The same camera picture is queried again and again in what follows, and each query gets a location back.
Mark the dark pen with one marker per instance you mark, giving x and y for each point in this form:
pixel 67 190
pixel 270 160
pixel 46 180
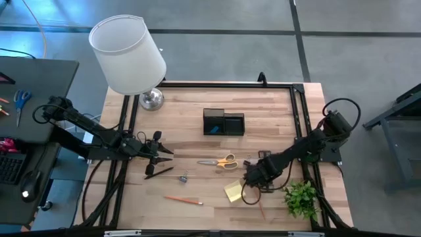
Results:
pixel 158 173

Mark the black desk organizer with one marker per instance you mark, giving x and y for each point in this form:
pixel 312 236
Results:
pixel 233 126

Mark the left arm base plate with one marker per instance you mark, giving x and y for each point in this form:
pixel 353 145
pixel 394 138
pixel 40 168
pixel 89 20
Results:
pixel 102 155

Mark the black binder clip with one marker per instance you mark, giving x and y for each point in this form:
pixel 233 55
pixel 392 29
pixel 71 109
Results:
pixel 246 163

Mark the dark grey side cart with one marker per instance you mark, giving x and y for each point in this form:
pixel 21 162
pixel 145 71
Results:
pixel 394 112

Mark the black laptop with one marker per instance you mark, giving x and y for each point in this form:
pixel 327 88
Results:
pixel 10 168

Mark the white shade table lamp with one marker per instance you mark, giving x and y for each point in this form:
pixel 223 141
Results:
pixel 128 56

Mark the yellow sticky note pad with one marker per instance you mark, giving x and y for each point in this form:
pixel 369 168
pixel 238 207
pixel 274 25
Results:
pixel 233 192

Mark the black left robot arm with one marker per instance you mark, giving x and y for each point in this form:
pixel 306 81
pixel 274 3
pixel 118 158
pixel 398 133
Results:
pixel 85 123

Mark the orange marker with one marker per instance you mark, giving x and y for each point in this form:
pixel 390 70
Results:
pixel 3 100
pixel 3 111

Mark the black caster wheel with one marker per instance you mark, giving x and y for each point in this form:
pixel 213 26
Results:
pixel 46 206

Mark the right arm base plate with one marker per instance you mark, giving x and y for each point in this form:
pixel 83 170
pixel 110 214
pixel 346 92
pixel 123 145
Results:
pixel 332 154

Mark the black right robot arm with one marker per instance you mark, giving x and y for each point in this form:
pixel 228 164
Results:
pixel 309 145

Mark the orange pencil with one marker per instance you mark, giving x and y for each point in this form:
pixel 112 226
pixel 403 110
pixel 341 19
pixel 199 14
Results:
pixel 183 200
pixel 262 210

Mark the small green plant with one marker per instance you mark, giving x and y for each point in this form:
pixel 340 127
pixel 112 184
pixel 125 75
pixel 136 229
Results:
pixel 300 199

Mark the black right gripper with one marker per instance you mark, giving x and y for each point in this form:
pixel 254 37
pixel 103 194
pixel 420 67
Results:
pixel 260 174

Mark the dark grey side desk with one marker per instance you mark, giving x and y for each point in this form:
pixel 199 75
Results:
pixel 46 82

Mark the black flat device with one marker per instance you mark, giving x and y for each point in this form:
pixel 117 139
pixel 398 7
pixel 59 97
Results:
pixel 6 79

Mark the black computer mouse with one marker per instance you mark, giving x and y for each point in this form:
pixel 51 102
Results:
pixel 31 184

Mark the black lower desk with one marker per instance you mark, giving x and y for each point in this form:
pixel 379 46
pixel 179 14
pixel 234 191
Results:
pixel 13 210

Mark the small silver binder clip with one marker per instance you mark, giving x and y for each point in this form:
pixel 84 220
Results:
pixel 183 179

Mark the silver frame bracket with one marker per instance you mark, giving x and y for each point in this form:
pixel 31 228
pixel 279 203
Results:
pixel 306 234
pixel 121 233

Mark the black aluminium table frame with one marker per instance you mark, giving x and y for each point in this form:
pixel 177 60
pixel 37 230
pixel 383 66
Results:
pixel 230 85

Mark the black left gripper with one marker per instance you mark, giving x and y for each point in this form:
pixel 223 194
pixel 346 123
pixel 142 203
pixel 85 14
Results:
pixel 152 149

